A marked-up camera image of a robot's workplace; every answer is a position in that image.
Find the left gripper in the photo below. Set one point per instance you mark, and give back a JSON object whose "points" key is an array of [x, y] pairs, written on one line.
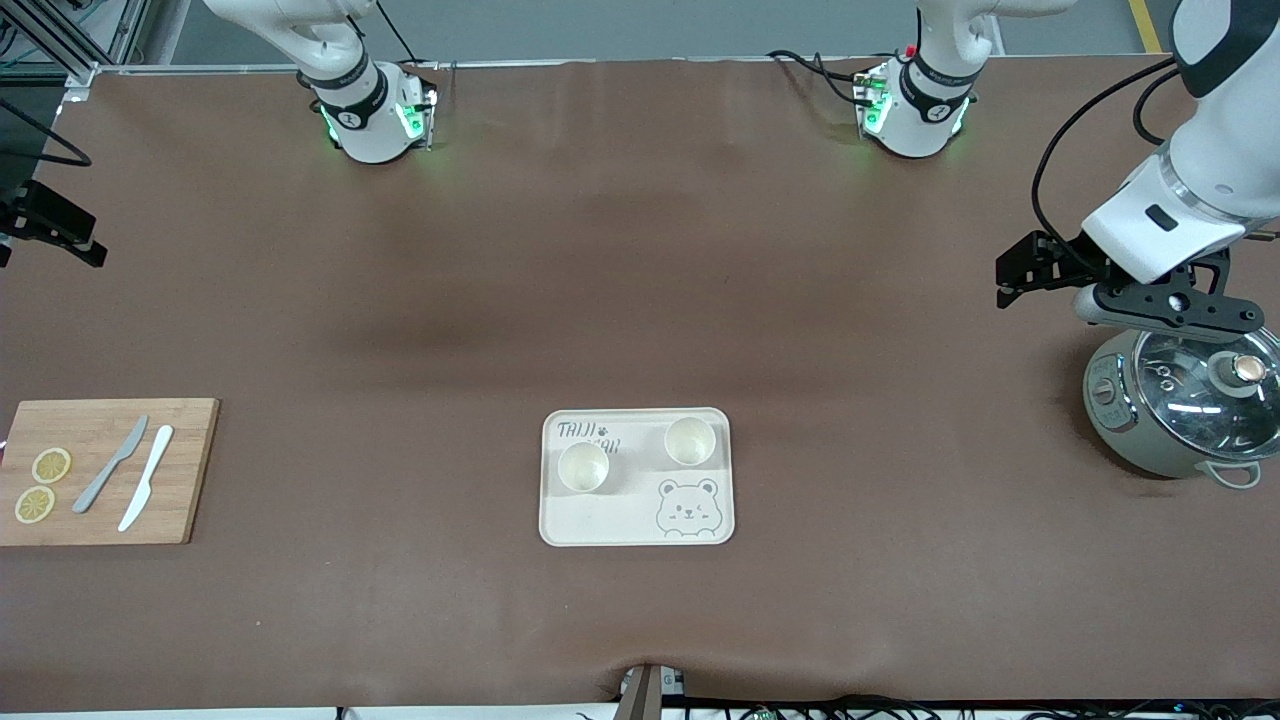
{"points": [[1062, 256]]}

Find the white plastic cup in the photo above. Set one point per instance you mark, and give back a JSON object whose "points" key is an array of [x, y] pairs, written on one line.
{"points": [[690, 441], [583, 467]]}

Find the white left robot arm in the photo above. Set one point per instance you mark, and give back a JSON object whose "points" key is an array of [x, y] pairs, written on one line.
{"points": [[920, 110]]}

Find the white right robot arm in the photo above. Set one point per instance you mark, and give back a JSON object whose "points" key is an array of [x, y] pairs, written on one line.
{"points": [[360, 120]]}

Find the grey-green cooking pot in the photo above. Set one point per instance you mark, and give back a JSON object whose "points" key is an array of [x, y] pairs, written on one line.
{"points": [[1130, 430]]}

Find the glass pot lid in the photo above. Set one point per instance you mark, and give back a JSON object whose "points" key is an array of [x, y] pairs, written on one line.
{"points": [[1200, 400]]}

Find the lemon slice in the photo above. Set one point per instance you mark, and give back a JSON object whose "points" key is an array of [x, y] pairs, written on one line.
{"points": [[35, 505], [51, 466]]}

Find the grey plastic knife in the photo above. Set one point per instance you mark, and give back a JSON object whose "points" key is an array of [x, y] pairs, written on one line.
{"points": [[105, 470]]}

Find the white plastic knife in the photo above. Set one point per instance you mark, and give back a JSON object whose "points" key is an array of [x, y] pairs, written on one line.
{"points": [[148, 475]]}

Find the wooden cutting board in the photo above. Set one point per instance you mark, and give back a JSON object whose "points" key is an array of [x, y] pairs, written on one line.
{"points": [[190, 470]]}

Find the white tray with bear print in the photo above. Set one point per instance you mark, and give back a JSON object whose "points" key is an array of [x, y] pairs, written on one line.
{"points": [[625, 515]]}

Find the aluminium frame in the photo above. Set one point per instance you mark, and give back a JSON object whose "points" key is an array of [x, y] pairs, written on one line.
{"points": [[80, 60]]}

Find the grey metal bracket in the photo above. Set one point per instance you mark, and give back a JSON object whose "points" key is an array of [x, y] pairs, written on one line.
{"points": [[645, 695]]}

